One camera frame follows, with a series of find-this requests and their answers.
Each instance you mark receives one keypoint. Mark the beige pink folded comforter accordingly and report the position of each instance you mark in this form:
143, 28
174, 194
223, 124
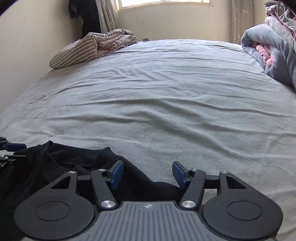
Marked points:
281, 12

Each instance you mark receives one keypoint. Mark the black hanging garment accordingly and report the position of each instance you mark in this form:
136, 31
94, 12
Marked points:
88, 11

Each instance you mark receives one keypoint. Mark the striped folded blanket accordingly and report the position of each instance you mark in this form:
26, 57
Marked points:
92, 46

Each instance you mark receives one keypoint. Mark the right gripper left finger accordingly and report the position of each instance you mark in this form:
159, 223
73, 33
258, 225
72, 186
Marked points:
103, 182

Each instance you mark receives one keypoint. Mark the right patterned curtain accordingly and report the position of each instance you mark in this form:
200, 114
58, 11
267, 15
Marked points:
242, 19

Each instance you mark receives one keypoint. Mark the patterned curtain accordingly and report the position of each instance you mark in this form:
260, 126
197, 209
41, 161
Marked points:
108, 15
242, 19

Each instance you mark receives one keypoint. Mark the bright window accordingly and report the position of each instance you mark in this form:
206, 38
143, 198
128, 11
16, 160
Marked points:
128, 4

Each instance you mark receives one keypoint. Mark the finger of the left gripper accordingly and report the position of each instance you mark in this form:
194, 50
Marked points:
11, 147

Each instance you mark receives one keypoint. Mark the grey bed sheet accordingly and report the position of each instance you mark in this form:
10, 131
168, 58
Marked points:
207, 104

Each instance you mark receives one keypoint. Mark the left patterned curtain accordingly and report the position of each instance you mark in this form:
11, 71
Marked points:
108, 15

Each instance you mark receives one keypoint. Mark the grey pink folded quilt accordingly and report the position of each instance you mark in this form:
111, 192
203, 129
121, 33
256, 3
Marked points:
272, 45

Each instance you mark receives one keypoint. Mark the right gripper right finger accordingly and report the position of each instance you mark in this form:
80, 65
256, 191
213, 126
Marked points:
192, 183

